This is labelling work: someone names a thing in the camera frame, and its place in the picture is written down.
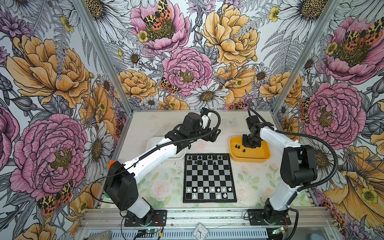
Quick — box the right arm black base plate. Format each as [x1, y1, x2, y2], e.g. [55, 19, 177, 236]
[246, 209, 292, 226]

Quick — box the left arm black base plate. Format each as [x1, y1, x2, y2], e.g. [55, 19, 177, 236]
[124, 210, 168, 227]

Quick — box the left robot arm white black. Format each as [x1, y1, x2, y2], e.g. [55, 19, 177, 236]
[104, 108, 221, 225]

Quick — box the small white analog clock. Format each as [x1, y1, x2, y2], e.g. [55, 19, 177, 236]
[193, 223, 209, 240]

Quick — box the yellow plastic bin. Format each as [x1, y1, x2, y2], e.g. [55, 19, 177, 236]
[230, 136, 271, 163]

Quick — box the white plastic bin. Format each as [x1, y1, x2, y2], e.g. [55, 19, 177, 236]
[146, 136, 186, 160]

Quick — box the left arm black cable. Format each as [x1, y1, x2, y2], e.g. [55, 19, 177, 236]
[89, 109, 222, 205]

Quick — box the black and white chessboard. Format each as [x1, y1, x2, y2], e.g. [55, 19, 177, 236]
[183, 153, 237, 203]

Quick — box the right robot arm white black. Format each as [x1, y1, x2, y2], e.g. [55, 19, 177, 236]
[242, 115, 318, 226]

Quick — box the aluminium frame rail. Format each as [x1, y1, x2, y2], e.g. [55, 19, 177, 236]
[79, 207, 335, 230]

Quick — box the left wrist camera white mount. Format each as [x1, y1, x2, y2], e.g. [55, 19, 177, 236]
[201, 108, 211, 129]

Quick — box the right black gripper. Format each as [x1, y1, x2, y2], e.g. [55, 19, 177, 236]
[241, 132, 262, 149]

